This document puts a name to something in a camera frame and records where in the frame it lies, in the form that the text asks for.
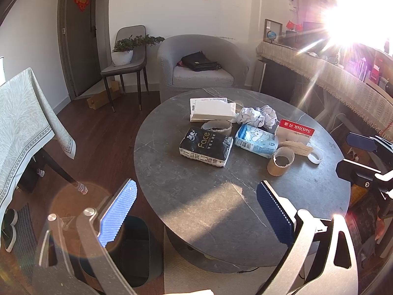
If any white cardboard box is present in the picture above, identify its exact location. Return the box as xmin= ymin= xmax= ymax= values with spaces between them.
xmin=190 ymin=98 xmax=237 ymax=122

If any wooden picture frame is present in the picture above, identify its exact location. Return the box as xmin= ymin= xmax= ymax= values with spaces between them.
xmin=263 ymin=19 xmax=282 ymax=43

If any red fu door decoration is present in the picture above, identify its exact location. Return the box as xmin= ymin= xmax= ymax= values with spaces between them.
xmin=74 ymin=0 xmax=90 ymax=11

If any beige fringed desk cloth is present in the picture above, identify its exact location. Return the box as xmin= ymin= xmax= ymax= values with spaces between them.
xmin=256 ymin=41 xmax=392 ymax=141

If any red SanDisk cardboard package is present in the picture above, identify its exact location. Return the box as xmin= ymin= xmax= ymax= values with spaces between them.
xmin=274 ymin=119 xmax=315 ymax=157

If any black face tissue pack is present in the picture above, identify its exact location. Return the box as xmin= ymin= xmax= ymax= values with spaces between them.
xmin=179 ymin=127 xmax=234 ymax=167

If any dark green sneaker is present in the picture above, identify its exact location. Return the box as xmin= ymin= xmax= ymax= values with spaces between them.
xmin=1 ymin=225 xmax=17 ymax=253
xmin=2 ymin=208 xmax=18 ymax=228

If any white paper ball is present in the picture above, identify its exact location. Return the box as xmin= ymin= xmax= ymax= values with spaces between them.
xmin=230 ymin=108 xmax=266 ymax=128

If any black bag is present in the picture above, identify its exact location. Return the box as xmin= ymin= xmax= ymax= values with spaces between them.
xmin=181 ymin=51 xmax=222 ymax=72

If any cardboard box on floor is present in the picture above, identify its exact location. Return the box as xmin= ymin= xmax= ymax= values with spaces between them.
xmin=87 ymin=81 xmax=121 ymax=110

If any blue white tissue pack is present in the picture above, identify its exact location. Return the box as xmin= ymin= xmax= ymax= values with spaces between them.
xmin=235 ymin=125 xmax=279 ymax=159

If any brown cardboard tube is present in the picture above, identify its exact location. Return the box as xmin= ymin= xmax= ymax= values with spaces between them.
xmin=267 ymin=147 xmax=295 ymax=177

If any brown tape roll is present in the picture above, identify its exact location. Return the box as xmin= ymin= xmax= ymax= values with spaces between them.
xmin=201 ymin=120 xmax=232 ymax=136

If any round dark marble table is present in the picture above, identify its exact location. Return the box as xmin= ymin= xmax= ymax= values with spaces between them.
xmin=134 ymin=88 xmax=350 ymax=273

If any white plastic lid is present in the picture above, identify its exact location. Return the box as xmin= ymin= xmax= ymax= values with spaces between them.
xmin=307 ymin=147 xmax=324 ymax=164

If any black table leg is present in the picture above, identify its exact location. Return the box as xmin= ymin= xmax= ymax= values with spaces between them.
xmin=37 ymin=148 xmax=88 ymax=195

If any grey door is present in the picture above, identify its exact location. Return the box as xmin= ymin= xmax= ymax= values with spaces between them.
xmin=57 ymin=0 xmax=103 ymax=100

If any small blue globe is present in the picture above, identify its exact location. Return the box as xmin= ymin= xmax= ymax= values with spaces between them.
xmin=267 ymin=30 xmax=277 ymax=43

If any grey tub armchair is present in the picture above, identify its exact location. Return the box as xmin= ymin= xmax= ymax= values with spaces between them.
xmin=157 ymin=35 xmax=251 ymax=102

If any potted green plant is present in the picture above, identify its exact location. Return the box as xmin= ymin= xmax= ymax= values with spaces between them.
xmin=112 ymin=35 xmax=165 ymax=66

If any patterned white tablecloth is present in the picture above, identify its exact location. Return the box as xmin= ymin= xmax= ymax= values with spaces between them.
xmin=0 ymin=68 xmax=76 ymax=217

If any dark green trash bin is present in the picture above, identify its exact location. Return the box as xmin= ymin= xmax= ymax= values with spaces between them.
xmin=77 ymin=214 xmax=163 ymax=294

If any grey dining chair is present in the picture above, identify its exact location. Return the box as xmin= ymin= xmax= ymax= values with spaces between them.
xmin=100 ymin=25 xmax=149 ymax=112

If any grey striped floor mat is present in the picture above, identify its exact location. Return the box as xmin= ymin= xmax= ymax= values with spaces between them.
xmin=13 ymin=204 xmax=37 ymax=286

